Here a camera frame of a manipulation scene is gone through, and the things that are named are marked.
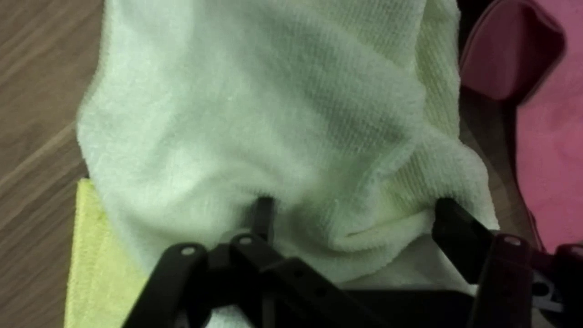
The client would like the pink shirt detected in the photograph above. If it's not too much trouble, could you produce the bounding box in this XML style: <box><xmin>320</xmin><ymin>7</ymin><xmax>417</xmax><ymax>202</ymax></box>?
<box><xmin>461</xmin><ymin>0</ymin><xmax>583</xmax><ymax>251</ymax></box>

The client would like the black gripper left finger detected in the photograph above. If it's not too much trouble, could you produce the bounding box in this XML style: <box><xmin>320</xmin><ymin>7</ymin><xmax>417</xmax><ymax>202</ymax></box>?
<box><xmin>122</xmin><ymin>196</ymin><xmax>280</xmax><ymax>328</ymax></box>

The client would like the light green towel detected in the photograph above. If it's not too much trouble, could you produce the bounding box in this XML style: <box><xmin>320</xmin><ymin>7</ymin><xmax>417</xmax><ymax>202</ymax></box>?
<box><xmin>76</xmin><ymin>0</ymin><xmax>495</xmax><ymax>289</ymax></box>

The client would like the yellow towel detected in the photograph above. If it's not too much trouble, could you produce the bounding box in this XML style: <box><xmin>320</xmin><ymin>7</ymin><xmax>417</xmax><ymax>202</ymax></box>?
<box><xmin>64</xmin><ymin>178</ymin><xmax>146</xmax><ymax>328</ymax></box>

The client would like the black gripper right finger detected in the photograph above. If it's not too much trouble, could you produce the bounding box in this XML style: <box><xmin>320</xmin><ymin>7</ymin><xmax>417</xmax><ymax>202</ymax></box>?
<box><xmin>432</xmin><ymin>198</ymin><xmax>583</xmax><ymax>328</ymax></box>

